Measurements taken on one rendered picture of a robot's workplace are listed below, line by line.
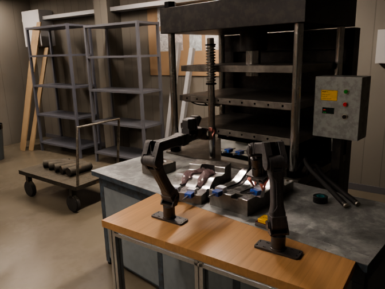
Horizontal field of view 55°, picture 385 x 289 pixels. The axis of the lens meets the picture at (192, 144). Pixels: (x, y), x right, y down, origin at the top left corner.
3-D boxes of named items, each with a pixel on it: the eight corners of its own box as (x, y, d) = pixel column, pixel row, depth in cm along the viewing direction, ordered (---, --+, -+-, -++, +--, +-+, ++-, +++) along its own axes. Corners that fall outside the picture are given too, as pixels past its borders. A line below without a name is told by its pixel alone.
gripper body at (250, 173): (252, 170, 196) (251, 159, 192) (270, 176, 190) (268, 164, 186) (246, 177, 192) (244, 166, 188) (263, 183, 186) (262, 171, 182)
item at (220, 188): (212, 202, 197) (212, 193, 196) (204, 200, 200) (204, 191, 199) (227, 195, 206) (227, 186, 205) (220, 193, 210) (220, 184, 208)
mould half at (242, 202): (247, 216, 194) (247, 192, 190) (209, 204, 211) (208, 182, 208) (293, 190, 229) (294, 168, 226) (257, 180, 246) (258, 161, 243)
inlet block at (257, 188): (250, 200, 186) (252, 190, 185) (242, 196, 189) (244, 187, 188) (263, 196, 196) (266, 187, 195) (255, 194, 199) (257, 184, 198)
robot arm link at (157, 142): (178, 131, 199) (139, 141, 175) (192, 132, 194) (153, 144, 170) (179, 153, 202) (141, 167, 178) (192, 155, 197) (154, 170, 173)
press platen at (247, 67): (298, 73, 248) (298, 65, 247) (181, 71, 321) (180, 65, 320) (338, 68, 298) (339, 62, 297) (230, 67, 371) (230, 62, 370)
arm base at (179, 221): (158, 198, 201) (149, 203, 195) (188, 206, 189) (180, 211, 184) (158, 212, 202) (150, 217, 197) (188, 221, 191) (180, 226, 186)
